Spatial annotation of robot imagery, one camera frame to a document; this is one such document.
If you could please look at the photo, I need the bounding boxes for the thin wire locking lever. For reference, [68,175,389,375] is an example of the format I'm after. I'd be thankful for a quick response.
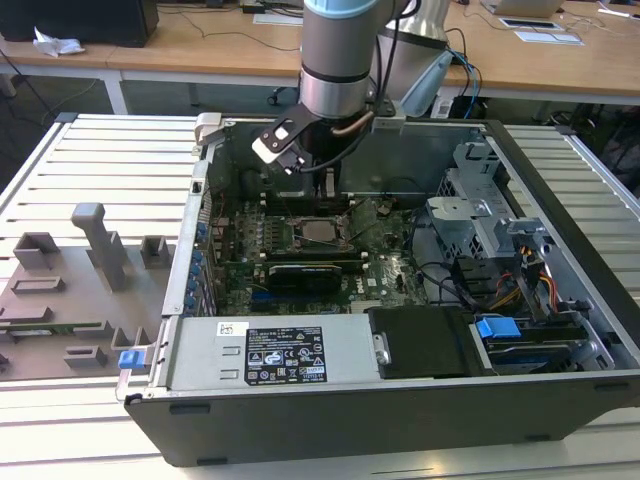
[293,230,354,249]

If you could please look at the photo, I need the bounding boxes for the black hard disk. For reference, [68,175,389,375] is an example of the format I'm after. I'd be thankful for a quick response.
[487,342,572,376]

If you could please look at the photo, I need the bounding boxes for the grey power supply unit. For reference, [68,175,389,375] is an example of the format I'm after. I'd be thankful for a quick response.
[164,313,392,399]

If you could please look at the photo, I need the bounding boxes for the black RAM slot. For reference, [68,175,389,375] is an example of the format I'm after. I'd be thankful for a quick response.
[264,249,369,255]
[264,252,369,258]
[263,204,352,211]
[263,200,352,207]
[263,197,352,204]
[263,207,352,214]
[264,255,369,261]
[264,258,369,265]

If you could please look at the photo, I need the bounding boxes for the grey black PC case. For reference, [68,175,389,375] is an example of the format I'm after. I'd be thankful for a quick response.
[115,112,640,469]

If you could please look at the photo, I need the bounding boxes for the black plastic drive cover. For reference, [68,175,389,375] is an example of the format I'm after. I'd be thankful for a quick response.
[367,305,494,382]

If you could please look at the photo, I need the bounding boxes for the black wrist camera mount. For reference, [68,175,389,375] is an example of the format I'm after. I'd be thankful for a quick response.
[251,102,321,176]

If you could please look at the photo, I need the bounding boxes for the crumpled white paper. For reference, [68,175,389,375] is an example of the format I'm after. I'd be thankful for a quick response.
[32,25,86,57]

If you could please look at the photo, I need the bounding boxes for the grey case corner handle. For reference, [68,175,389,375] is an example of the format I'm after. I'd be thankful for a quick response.
[192,112,225,147]

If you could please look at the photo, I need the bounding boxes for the wooden office desk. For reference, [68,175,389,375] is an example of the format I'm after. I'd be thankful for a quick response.
[0,0,306,116]
[439,0,640,109]

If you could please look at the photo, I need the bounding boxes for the yellow red power wires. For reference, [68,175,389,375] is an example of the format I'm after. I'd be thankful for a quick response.
[492,243,560,314]

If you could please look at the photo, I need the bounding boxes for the grey parts rack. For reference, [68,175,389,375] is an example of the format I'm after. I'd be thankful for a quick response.
[0,202,179,384]

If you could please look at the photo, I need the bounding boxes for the green motherboard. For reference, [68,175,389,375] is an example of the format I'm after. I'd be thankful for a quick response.
[207,197,431,317]

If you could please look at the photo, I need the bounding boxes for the blue disk carrier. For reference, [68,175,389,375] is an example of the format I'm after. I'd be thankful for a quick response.
[475,315,524,346]

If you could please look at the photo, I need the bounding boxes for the metal socket cover frame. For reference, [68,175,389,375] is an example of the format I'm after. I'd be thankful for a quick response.
[342,197,380,246]

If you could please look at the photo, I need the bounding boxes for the black computer tower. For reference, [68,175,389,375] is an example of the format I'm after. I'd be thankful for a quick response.
[0,0,160,49]

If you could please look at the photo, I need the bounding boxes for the blue cable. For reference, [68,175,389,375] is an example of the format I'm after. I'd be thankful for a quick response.
[446,47,485,117]

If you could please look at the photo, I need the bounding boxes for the metal disk bay cage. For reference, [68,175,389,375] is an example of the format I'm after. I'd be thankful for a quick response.
[424,142,551,261]

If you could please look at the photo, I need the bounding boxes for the black graphics card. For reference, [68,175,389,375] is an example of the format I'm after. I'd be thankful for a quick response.
[268,263,344,297]

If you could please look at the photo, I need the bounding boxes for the silver-topped CPU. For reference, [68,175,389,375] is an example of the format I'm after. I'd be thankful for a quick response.
[302,219,337,242]

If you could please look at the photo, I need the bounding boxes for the CPU socket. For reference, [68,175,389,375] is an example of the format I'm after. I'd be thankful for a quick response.
[287,212,359,251]

